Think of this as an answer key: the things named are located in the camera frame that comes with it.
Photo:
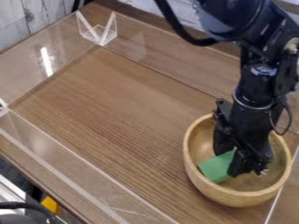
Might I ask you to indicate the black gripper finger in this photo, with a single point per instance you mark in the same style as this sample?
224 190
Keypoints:
245 162
223 142

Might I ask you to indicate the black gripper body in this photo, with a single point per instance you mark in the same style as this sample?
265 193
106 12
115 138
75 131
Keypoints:
250 124

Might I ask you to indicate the green rectangular block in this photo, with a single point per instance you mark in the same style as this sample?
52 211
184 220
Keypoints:
214 168

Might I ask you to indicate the clear acrylic corner bracket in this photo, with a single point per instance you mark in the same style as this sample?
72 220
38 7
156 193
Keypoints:
99 34

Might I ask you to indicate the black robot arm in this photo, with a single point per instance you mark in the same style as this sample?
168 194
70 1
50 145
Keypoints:
267 35

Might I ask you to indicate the brown wooden bowl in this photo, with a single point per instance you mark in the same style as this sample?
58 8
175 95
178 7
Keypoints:
231 178

